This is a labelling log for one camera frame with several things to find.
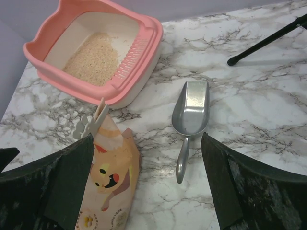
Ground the peach cat litter bag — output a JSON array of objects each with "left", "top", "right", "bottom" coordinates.
[{"left": 75, "top": 115, "right": 141, "bottom": 230}]

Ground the black music stand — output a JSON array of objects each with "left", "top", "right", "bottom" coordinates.
[{"left": 227, "top": 14, "right": 307, "bottom": 66}]

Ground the pink and white litter box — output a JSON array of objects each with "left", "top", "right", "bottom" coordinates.
[{"left": 23, "top": 0, "right": 163, "bottom": 109}]

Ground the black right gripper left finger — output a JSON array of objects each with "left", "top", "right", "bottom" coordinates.
[{"left": 0, "top": 134, "right": 94, "bottom": 230}]

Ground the metal litter scoop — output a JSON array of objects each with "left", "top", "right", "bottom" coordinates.
[{"left": 171, "top": 80, "right": 210, "bottom": 184}]

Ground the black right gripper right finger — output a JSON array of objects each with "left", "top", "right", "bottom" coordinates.
[{"left": 201, "top": 133, "right": 307, "bottom": 230}]

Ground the beige cat litter pile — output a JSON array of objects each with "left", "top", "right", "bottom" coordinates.
[{"left": 63, "top": 33, "right": 118, "bottom": 86}]

